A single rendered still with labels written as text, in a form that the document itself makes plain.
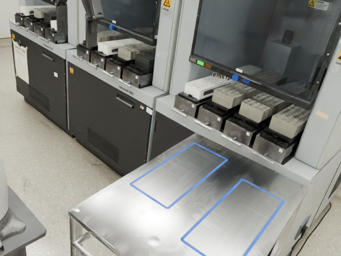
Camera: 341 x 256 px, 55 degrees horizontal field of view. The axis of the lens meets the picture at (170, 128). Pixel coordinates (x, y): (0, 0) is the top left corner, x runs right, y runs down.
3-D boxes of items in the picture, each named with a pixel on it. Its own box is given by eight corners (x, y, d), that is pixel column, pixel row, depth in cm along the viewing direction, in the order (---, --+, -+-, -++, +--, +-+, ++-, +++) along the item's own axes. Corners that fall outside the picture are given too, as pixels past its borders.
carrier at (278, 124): (295, 138, 134) (300, 125, 131) (293, 139, 132) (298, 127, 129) (270, 126, 140) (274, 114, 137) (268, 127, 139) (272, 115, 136)
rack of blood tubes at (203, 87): (217, 83, 182) (219, 72, 179) (232, 89, 176) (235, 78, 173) (182, 94, 162) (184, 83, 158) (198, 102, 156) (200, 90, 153)
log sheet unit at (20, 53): (15, 76, 287) (11, 35, 269) (30, 87, 272) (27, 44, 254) (12, 76, 285) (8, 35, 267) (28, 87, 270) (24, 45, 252)
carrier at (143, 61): (150, 70, 181) (151, 59, 178) (148, 70, 179) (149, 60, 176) (137, 63, 187) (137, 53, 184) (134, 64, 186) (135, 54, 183)
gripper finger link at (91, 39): (95, 18, 81) (97, 18, 81) (95, 45, 85) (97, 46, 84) (85, 18, 79) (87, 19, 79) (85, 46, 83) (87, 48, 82)
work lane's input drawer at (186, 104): (244, 82, 210) (248, 68, 205) (263, 89, 202) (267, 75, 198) (167, 109, 160) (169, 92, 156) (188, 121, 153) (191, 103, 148)
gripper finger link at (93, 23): (95, 11, 79) (102, 14, 78) (94, 32, 82) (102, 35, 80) (90, 11, 78) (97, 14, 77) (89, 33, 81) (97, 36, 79)
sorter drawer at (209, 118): (265, 90, 201) (269, 76, 197) (285, 98, 194) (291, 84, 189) (190, 122, 152) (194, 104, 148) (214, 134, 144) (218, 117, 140)
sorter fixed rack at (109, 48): (133, 46, 220) (134, 37, 217) (143, 51, 215) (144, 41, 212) (97, 52, 200) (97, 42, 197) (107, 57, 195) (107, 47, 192)
